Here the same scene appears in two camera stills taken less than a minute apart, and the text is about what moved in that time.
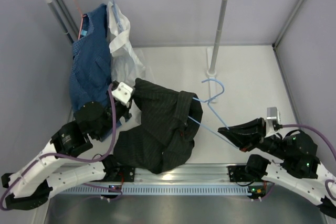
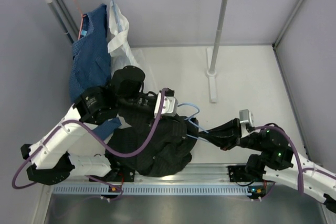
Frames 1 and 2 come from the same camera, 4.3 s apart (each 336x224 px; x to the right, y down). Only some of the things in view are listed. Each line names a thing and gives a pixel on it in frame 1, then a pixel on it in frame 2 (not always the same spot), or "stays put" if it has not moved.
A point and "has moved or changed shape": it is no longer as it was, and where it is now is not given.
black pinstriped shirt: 165,138 has moved or changed shape
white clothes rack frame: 213,52 stays put
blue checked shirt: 91,74 stays put
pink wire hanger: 82,14 stays put
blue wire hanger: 207,102 -> 188,118
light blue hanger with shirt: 119,23 stays put
